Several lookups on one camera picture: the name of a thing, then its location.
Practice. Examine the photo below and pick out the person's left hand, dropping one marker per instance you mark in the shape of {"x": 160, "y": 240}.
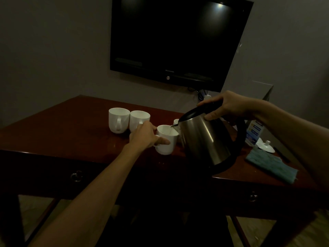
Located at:
{"x": 142, "y": 137}

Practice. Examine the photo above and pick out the person's right hand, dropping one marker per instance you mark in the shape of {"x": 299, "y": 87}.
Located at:
{"x": 235, "y": 105}

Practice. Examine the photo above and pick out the person's left thumb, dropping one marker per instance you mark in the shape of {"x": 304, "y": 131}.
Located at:
{"x": 162, "y": 141}

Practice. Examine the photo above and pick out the person's right thumb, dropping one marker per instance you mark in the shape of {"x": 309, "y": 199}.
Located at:
{"x": 213, "y": 116}

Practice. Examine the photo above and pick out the white ceramic cup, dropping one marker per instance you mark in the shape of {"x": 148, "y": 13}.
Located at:
{"x": 167, "y": 147}
{"x": 118, "y": 119}
{"x": 175, "y": 122}
{"x": 137, "y": 119}

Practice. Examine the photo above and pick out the stainless steel electric kettle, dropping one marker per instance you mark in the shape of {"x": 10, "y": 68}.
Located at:
{"x": 205, "y": 141}

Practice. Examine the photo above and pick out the person's left forearm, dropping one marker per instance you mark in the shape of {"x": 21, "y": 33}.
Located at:
{"x": 92, "y": 195}

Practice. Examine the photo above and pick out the person's right forearm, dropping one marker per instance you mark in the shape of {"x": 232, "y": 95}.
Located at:
{"x": 298, "y": 136}

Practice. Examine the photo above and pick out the blue and white carton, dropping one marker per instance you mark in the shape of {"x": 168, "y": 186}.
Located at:
{"x": 254, "y": 132}

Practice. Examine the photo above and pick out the grey cabinet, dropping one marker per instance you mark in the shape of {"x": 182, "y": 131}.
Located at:
{"x": 254, "y": 91}

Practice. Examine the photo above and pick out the white ceramic lid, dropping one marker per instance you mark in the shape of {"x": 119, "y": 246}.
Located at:
{"x": 266, "y": 147}

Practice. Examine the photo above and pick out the teal folded cloth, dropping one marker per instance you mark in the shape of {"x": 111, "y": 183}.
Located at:
{"x": 272, "y": 165}

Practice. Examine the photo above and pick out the black flat screen television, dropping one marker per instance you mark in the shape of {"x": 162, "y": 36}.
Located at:
{"x": 180, "y": 38}

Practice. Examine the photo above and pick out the round metal drawer knob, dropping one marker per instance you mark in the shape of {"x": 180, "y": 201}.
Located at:
{"x": 253, "y": 196}
{"x": 76, "y": 176}

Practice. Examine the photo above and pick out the dark brown wooden desk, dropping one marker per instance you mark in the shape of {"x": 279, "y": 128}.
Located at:
{"x": 64, "y": 136}

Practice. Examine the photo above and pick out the white wall socket with plug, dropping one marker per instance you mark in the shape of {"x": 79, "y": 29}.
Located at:
{"x": 204, "y": 95}

